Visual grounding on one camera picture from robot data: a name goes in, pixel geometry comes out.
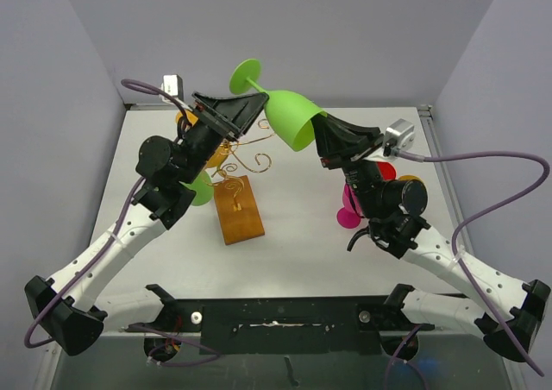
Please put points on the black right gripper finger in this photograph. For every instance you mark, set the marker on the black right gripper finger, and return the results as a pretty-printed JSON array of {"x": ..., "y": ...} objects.
[
  {"x": 338, "y": 133},
  {"x": 316, "y": 124}
]

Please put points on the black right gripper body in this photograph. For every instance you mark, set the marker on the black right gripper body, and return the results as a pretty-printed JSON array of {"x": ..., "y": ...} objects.
[{"x": 356, "y": 154}]

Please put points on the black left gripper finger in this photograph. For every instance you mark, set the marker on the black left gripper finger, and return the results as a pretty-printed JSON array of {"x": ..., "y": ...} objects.
[
  {"x": 217, "y": 106},
  {"x": 243, "y": 111}
]

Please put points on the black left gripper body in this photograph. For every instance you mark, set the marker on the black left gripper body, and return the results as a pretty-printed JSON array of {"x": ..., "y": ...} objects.
[{"x": 203, "y": 140}]

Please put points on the orange plastic wine glass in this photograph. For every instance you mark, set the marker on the orange plastic wine glass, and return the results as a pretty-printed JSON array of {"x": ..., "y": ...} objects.
[
  {"x": 198, "y": 141},
  {"x": 408, "y": 177}
]

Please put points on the green plastic wine glass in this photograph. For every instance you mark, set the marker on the green plastic wine glass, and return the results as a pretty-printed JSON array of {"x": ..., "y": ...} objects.
[
  {"x": 203, "y": 188},
  {"x": 288, "y": 113}
]

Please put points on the red plastic wine glass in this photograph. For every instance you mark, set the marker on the red plastic wine glass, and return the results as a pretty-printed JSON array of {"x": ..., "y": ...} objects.
[{"x": 387, "y": 171}]

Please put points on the pink plastic wine glass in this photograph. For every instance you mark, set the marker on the pink plastic wine glass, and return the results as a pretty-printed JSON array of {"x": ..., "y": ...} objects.
[{"x": 350, "y": 215}]

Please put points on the gold wire wine glass rack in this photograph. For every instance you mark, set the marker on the gold wire wine glass rack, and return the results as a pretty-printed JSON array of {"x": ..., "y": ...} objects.
[{"x": 236, "y": 207}]

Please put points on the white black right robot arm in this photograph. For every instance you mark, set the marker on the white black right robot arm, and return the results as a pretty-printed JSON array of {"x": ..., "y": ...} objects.
[{"x": 505, "y": 312}]

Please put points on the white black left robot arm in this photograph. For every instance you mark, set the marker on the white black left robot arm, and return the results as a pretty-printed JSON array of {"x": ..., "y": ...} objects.
[{"x": 63, "y": 304}]

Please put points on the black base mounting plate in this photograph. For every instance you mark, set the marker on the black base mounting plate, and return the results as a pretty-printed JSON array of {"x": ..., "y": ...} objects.
[{"x": 292, "y": 326}]

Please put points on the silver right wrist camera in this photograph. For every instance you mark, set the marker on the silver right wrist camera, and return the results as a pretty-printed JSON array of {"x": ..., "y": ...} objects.
[{"x": 398, "y": 136}]

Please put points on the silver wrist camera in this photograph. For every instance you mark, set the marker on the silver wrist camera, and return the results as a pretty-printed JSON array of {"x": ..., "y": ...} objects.
[
  {"x": 173, "y": 85},
  {"x": 398, "y": 136}
]

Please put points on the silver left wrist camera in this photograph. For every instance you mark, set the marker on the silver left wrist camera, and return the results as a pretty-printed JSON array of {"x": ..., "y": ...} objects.
[{"x": 173, "y": 85}]

